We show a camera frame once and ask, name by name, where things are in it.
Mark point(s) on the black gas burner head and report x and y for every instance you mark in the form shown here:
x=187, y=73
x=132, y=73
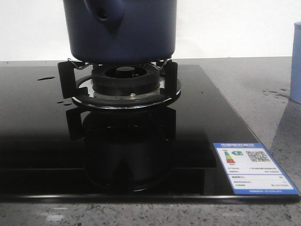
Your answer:
x=122, y=80

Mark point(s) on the blue energy label sticker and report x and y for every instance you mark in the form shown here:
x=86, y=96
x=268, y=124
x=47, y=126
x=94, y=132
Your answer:
x=252, y=171

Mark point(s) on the black glass gas stove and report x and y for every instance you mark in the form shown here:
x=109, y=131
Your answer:
x=53, y=151

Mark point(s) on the dark blue cooking pot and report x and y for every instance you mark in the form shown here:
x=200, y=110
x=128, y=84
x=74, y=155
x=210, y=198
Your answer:
x=121, y=31

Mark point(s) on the black pot support grate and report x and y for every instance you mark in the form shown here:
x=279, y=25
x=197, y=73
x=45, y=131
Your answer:
x=82, y=93

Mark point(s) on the light blue ribbed cup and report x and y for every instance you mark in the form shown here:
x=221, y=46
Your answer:
x=295, y=86

